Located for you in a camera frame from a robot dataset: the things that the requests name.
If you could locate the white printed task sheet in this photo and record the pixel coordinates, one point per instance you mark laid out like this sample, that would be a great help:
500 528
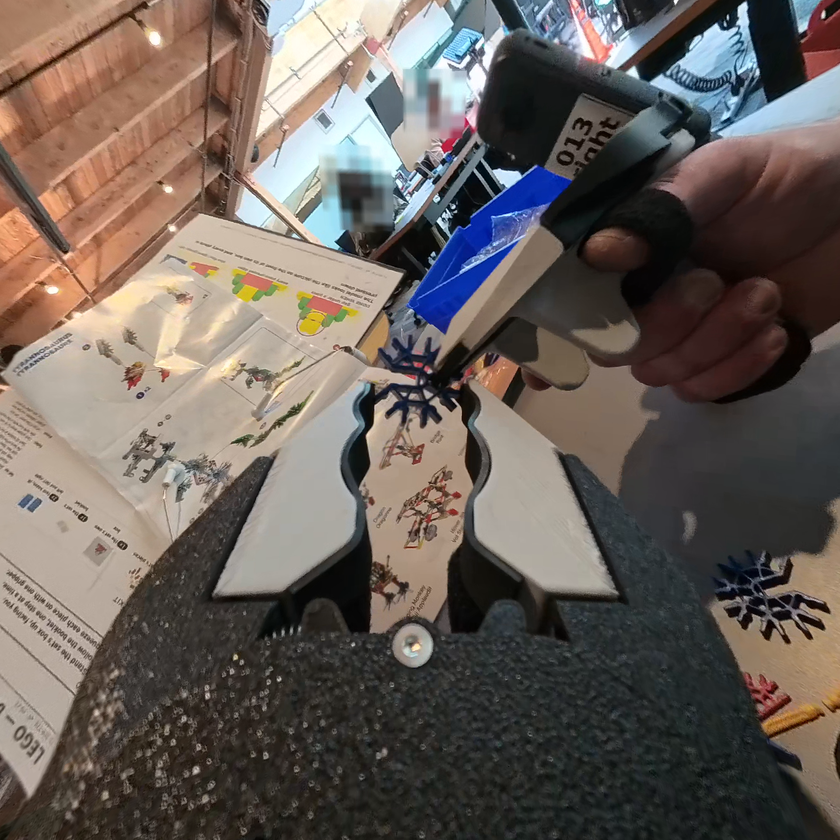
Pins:
59 577

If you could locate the orange toy set box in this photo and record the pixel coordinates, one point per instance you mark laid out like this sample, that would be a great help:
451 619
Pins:
505 374

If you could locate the short yellow rod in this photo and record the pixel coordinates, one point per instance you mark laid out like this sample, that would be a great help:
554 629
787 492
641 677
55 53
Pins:
794 720

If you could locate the blue plastic bin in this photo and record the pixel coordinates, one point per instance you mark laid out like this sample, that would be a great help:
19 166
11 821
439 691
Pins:
453 275

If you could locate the clear plastic bag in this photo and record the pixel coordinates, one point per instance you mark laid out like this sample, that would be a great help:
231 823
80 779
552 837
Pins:
505 226

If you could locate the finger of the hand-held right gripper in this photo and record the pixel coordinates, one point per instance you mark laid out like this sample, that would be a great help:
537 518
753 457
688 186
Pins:
505 289

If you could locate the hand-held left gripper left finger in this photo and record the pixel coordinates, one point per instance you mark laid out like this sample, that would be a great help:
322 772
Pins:
295 512

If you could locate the blue snowflake connector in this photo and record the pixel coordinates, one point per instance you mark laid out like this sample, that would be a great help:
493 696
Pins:
415 384
761 594

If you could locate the red fan connector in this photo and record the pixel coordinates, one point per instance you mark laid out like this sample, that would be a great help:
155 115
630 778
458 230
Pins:
764 695

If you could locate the person's right hand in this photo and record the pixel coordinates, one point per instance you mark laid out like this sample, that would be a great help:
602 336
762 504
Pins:
774 216

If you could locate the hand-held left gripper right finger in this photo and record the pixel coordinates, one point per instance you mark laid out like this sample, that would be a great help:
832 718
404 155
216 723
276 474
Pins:
538 518

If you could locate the dinosaur booklet in clear sleeve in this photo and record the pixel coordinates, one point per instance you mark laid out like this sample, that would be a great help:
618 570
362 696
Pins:
184 341

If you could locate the ceiling lamp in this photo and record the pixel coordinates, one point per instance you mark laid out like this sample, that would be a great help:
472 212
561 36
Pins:
152 36

